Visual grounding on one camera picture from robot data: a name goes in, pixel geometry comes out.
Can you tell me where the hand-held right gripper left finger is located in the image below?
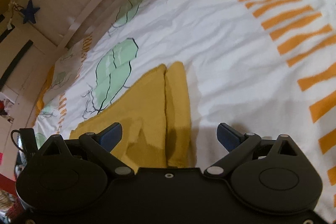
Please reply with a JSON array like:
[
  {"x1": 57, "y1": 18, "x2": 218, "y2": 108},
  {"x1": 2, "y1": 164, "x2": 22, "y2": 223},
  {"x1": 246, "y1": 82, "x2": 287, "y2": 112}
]
[{"x1": 39, "y1": 122, "x2": 135, "y2": 181}]

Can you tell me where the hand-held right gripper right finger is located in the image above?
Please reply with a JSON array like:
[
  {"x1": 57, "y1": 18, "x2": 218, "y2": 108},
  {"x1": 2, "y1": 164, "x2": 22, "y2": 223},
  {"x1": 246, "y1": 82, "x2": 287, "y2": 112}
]
[{"x1": 204, "y1": 122, "x2": 301, "y2": 183}]

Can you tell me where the mustard yellow knit sweater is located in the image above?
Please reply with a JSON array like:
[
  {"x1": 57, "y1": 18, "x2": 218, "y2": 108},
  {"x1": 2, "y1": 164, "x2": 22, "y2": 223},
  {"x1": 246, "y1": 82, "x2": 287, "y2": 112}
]
[{"x1": 69, "y1": 61, "x2": 193, "y2": 170}]

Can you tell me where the red cloth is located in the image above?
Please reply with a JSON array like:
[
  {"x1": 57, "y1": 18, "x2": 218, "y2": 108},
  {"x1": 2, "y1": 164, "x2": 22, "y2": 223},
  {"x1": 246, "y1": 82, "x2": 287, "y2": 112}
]
[{"x1": 0, "y1": 173, "x2": 25, "y2": 224}]

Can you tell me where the beige cabinet with black strips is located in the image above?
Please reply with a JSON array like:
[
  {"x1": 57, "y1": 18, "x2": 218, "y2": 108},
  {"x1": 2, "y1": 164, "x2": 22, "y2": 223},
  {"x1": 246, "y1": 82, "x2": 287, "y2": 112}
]
[{"x1": 0, "y1": 0, "x2": 59, "y2": 182}]

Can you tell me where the white printed duvet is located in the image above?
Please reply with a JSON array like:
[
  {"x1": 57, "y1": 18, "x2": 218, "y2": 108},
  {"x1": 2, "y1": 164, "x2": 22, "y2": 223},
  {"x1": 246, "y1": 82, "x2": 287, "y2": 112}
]
[{"x1": 31, "y1": 0, "x2": 336, "y2": 222}]

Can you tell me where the blue star decoration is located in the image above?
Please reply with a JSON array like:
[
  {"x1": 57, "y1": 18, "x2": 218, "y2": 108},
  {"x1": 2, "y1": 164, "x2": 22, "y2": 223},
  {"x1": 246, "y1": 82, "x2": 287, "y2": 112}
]
[{"x1": 20, "y1": 0, "x2": 41, "y2": 25}]

